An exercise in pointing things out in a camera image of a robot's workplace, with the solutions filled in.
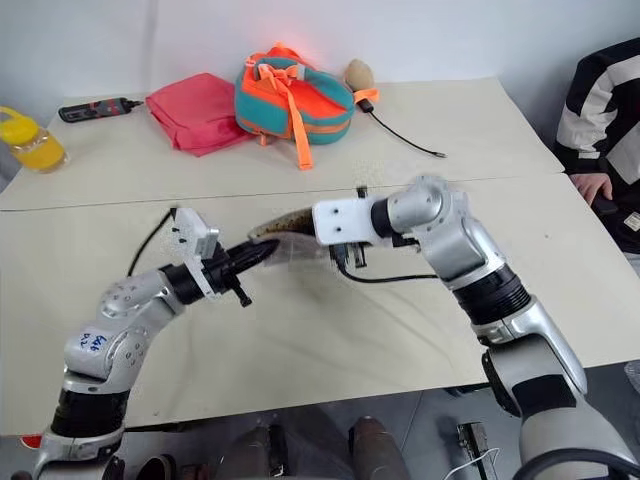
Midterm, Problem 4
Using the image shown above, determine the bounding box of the black handheld tool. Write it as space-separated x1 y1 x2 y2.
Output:
58 97 146 123

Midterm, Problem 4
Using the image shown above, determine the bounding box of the pink folded fabric bag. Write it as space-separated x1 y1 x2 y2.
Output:
145 72 252 158

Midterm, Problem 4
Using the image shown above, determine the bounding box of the clear plastic bag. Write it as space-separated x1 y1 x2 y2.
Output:
246 206 337 275

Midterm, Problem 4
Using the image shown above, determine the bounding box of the thin white wire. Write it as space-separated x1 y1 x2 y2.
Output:
448 446 502 480

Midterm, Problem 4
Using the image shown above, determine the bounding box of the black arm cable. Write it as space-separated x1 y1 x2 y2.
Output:
126 206 177 277
336 263 442 285

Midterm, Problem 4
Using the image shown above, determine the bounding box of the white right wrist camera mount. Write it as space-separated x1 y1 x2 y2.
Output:
311 196 394 248

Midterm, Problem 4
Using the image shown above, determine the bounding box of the beige potato-shaped toy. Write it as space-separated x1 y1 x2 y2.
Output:
342 58 377 93

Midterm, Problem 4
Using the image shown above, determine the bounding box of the bystander bare hand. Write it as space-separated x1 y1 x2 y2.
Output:
569 171 615 208

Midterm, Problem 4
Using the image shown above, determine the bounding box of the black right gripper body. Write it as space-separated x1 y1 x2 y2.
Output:
329 241 372 272

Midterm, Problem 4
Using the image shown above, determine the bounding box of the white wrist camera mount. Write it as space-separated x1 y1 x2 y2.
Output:
311 196 394 248
171 206 222 302

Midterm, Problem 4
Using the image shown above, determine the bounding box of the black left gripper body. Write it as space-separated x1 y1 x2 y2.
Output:
201 246 253 310

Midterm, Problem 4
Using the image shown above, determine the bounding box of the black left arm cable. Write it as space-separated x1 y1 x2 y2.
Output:
126 206 177 277

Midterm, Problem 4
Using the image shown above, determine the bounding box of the small metal bracket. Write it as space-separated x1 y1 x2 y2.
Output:
456 421 490 472

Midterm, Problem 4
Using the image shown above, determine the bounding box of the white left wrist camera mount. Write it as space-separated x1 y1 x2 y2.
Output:
171 206 222 302

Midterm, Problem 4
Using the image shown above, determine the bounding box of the person in black-white jacket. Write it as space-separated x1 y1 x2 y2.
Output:
553 36 640 254

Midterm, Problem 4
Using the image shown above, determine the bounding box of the yellow-lidded bottle with orange liquid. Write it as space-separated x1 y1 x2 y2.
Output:
0 105 72 174

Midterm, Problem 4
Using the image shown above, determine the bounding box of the teal and orange bag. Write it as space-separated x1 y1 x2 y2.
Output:
234 43 358 172

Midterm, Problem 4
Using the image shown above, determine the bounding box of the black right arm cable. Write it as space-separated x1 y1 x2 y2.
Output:
336 263 442 285

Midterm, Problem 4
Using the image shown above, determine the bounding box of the black cable with orange tag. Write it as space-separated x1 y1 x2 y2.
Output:
351 88 449 161

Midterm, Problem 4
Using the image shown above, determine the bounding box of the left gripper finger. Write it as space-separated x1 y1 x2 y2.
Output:
225 238 282 262
231 250 276 276

